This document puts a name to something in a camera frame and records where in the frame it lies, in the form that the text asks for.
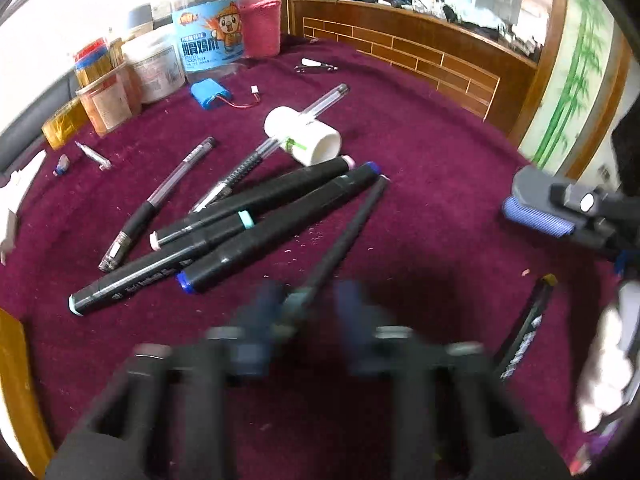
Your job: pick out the clear plastic cup orange contents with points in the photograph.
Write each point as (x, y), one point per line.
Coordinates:
(107, 102)

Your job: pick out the thin black pen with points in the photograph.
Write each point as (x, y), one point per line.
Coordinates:
(345, 240)

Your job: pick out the jar with red lid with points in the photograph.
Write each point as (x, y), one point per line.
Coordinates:
(95, 62)

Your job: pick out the metal nail clippers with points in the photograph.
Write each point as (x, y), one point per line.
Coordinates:
(320, 66)

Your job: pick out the black marker pale pink caps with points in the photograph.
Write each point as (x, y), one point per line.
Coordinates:
(260, 197)

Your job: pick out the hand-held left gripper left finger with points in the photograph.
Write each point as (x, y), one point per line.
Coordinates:
(260, 312)

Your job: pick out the maroon velvet tablecloth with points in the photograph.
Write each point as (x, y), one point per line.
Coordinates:
(425, 185)

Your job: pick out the clear jar blue cartoon label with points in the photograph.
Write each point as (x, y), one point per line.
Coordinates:
(210, 40)

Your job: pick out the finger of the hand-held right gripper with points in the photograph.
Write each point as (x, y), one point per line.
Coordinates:
(535, 217)

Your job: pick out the bamboo wall sticker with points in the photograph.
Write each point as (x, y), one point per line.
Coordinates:
(575, 75)

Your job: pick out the black marker yellow caps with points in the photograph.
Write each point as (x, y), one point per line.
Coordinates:
(525, 335)

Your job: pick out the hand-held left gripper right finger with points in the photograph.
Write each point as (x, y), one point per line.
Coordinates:
(356, 307)

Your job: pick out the bottle with pink knitted sleeve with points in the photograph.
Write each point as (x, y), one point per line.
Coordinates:
(257, 20)

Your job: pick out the small blue white cap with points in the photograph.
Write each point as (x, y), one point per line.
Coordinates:
(62, 165)

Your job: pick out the small silver tube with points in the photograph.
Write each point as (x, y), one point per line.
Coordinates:
(95, 157)

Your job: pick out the clear gel pen black grip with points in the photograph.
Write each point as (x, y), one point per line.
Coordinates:
(165, 187)
(240, 169)

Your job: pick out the wooden board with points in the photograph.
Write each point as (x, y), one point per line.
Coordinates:
(20, 385)

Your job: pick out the person's right hand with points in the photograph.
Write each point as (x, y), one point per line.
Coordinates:
(607, 360)

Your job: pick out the gold tape roll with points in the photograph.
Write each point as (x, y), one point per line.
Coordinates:
(62, 127)

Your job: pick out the black marker teal caps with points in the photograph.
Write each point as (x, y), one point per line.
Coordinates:
(150, 272)

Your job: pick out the white plastic tube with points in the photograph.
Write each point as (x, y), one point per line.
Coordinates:
(310, 137)

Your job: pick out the white plastic jar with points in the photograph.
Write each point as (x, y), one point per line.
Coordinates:
(152, 70)

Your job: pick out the wooden brick-pattern cabinet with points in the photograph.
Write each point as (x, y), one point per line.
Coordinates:
(400, 45)

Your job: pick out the black marker blue caps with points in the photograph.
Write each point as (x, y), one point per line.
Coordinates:
(260, 245)

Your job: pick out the white plastic adapter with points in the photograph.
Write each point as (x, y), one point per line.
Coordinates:
(15, 200)

